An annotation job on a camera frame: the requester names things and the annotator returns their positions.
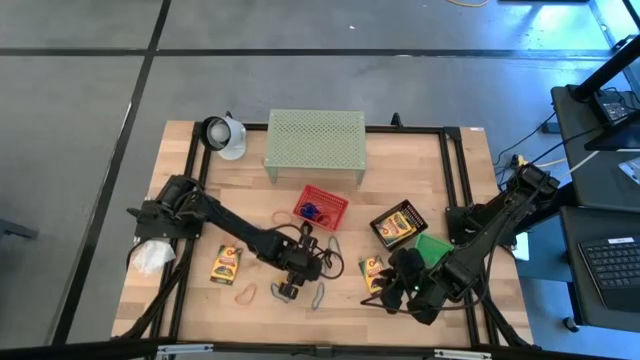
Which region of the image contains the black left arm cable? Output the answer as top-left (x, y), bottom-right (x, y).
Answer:
top-left (299, 222), bottom-right (346, 281)

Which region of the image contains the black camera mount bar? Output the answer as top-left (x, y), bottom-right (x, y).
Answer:
top-left (0, 337), bottom-right (640, 360)

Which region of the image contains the black computer keyboard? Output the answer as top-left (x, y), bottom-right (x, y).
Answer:
top-left (577, 235), bottom-right (640, 314)

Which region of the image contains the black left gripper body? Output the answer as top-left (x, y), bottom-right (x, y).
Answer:
top-left (284, 247), bottom-right (324, 284)

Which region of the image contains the orange rubber band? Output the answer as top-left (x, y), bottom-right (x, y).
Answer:
top-left (271, 209), bottom-right (297, 227)
top-left (233, 282), bottom-right (259, 307)

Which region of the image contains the black side desk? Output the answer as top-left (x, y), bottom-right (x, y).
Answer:
top-left (558, 204), bottom-right (640, 334)
top-left (549, 82), bottom-right (640, 211)

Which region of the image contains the green plastic basket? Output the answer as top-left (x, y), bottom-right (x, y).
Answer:
top-left (412, 232), bottom-right (456, 271)

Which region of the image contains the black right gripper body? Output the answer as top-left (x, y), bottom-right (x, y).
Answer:
top-left (405, 273), bottom-right (447, 327)

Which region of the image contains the white paper sheet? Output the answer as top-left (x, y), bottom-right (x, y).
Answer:
top-left (513, 232), bottom-right (531, 262)

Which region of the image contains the red plastic basket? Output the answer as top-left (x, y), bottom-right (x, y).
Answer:
top-left (292, 183), bottom-right (350, 233)

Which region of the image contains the black power device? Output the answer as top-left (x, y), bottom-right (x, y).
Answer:
top-left (592, 89), bottom-right (639, 127)

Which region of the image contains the yellow green Crayola crayon box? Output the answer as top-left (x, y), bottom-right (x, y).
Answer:
top-left (358, 253), bottom-right (389, 295)
top-left (374, 209), bottom-right (419, 247)
top-left (208, 243), bottom-right (245, 287)

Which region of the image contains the white crumpled plastic bag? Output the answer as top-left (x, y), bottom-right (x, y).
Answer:
top-left (130, 239), bottom-right (177, 277)

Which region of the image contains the black aluminium table frame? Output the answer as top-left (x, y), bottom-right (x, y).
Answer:
top-left (112, 112), bottom-right (536, 351)

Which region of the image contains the white desk lamp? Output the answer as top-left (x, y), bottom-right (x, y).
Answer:
top-left (199, 114), bottom-right (248, 162)

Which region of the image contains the black plastic basket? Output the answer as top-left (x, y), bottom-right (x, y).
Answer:
top-left (368, 198), bottom-right (430, 252)

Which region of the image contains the pale green perforated metal shelf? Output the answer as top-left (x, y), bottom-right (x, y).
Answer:
top-left (263, 108), bottom-right (368, 187)

